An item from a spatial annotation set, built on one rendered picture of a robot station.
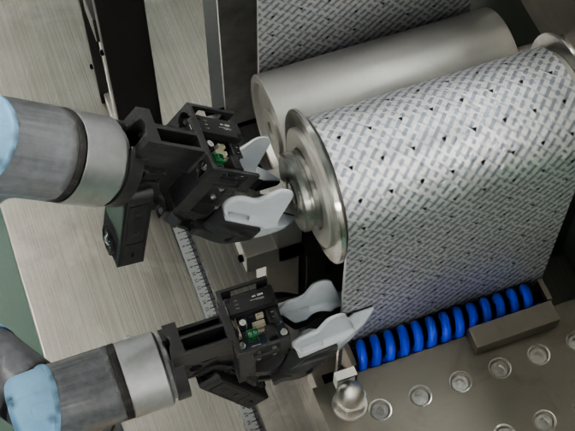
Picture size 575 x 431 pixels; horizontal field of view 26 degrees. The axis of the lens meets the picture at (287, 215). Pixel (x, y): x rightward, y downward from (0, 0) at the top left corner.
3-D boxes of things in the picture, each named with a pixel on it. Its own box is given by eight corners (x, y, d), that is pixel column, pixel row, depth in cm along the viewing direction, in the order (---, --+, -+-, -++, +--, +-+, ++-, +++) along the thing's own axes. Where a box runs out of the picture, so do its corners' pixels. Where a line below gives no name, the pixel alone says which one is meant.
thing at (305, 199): (311, 231, 110) (297, 234, 117) (332, 224, 110) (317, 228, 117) (286, 150, 110) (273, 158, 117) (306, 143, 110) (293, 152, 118)
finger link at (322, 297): (373, 280, 121) (285, 311, 119) (370, 307, 126) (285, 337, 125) (360, 254, 123) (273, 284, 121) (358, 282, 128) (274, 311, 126)
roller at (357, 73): (251, 120, 134) (248, 50, 124) (468, 55, 138) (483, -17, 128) (290, 209, 128) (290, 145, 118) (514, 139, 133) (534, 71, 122)
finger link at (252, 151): (309, 153, 114) (240, 152, 107) (270, 191, 117) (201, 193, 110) (293, 126, 115) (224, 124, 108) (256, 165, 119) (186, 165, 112)
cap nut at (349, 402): (326, 394, 127) (327, 377, 123) (359, 383, 128) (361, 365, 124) (339, 426, 125) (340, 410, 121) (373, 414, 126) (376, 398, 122)
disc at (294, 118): (282, 160, 124) (286, 78, 110) (287, 159, 124) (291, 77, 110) (336, 289, 117) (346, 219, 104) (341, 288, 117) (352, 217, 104)
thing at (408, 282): (337, 345, 131) (344, 262, 115) (538, 276, 136) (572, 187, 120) (339, 348, 131) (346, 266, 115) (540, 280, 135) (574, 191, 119)
